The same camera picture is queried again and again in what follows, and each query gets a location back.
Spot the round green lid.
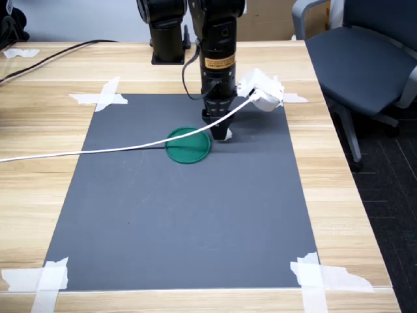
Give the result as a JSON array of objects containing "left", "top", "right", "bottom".
[{"left": 164, "top": 126, "right": 212, "bottom": 166}]

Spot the brown cardboard box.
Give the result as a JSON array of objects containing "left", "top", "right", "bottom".
[
  {"left": 235, "top": 0, "right": 296, "bottom": 42},
  {"left": 305, "top": 0, "right": 332, "bottom": 36}
]

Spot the dark grey mat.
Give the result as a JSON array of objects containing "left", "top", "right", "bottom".
[{"left": 43, "top": 93, "right": 322, "bottom": 292}]

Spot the dark grey office chair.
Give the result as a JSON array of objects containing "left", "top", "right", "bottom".
[{"left": 291, "top": 0, "right": 417, "bottom": 173}]

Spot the crumpled white tape piece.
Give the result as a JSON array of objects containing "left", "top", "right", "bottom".
[{"left": 2, "top": 48, "right": 41, "bottom": 60}]

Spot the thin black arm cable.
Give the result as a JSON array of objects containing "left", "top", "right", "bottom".
[{"left": 181, "top": 38, "right": 222, "bottom": 100}]

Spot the white camera box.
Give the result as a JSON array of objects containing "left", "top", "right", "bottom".
[{"left": 237, "top": 67, "right": 285, "bottom": 113}]

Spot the white camera cable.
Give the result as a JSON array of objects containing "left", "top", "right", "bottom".
[{"left": 0, "top": 93, "right": 261, "bottom": 164}]

